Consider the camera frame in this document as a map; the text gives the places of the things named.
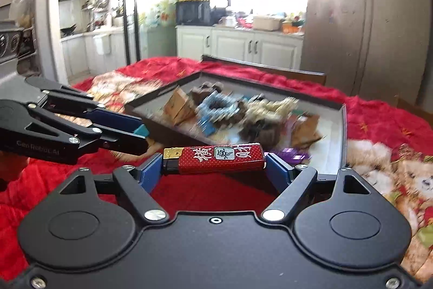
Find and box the purple lighter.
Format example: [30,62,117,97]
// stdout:
[275,147,310,165]

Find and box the brown triangular paper packet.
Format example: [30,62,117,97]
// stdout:
[291,114,323,150]

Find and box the red lighter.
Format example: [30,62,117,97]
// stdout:
[162,143,266,175]

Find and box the cream scrunchie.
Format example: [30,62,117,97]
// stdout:
[244,97,299,123]

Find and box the blue and white scrunchie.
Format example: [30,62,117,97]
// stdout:
[196,92,245,125]

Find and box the black shallow tray box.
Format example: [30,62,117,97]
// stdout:
[125,72,347,176]

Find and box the brown fuzzy bear hair clip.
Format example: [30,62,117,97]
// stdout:
[189,82,224,106]

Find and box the red printed blanket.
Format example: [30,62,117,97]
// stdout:
[1,58,432,281]

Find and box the white kitchen cabinet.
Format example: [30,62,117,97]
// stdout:
[176,25,303,70]

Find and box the black microwave oven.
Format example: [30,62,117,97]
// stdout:
[176,0,214,26]

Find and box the white tub on counter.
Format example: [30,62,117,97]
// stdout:
[252,16,283,31]

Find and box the stainless steel refrigerator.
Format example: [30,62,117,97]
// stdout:
[300,0,432,103]

